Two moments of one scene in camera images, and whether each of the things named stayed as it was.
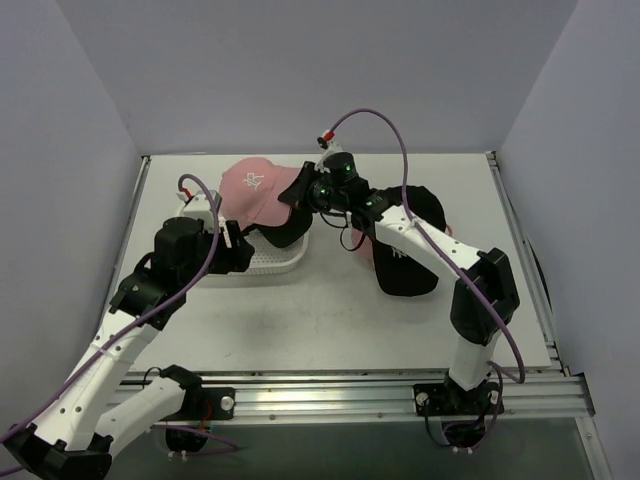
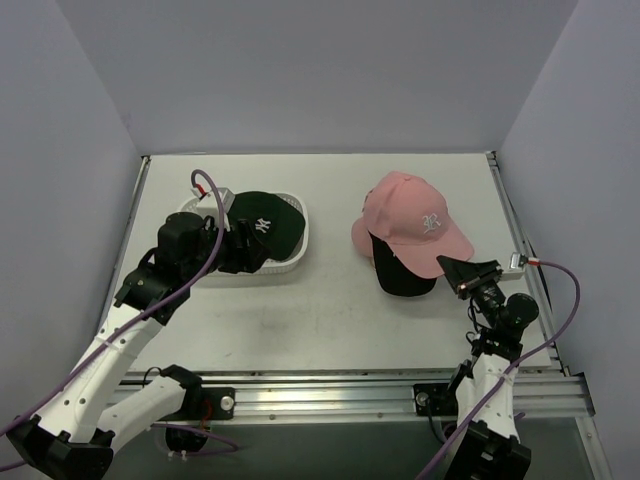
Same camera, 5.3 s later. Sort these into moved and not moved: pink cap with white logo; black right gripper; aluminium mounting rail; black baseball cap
Moved: pink cap with white logo; black right gripper
Not moved: black baseball cap; aluminium mounting rail
